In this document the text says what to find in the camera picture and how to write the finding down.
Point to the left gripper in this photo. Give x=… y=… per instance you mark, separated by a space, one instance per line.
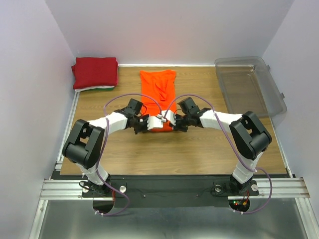
x=145 y=128

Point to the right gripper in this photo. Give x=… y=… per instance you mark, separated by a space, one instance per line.
x=177 y=126

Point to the orange t shirt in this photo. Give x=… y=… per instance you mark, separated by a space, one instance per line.
x=160 y=86

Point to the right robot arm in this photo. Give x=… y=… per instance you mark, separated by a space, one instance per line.
x=245 y=133

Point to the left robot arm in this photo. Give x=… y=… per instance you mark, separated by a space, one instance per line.
x=86 y=141

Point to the folded green t shirt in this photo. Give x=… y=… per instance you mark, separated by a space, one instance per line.
x=103 y=87

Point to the folded white t shirt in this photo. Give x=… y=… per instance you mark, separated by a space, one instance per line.
x=93 y=88

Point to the folded red t shirt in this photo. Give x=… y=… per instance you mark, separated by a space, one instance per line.
x=94 y=72

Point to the clear plastic bin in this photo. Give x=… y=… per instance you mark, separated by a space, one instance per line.
x=247 y=85

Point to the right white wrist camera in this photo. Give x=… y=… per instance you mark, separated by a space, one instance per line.
x=169 y=116

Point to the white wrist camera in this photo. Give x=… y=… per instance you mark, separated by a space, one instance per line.
x=155 y=122
x=169 y=116

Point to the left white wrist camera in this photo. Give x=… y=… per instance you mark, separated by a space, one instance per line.
x=155 y=122

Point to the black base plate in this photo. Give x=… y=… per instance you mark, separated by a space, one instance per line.
x=168 y=191

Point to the aluminium rail frame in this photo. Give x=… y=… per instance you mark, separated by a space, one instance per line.
x=288 y=199

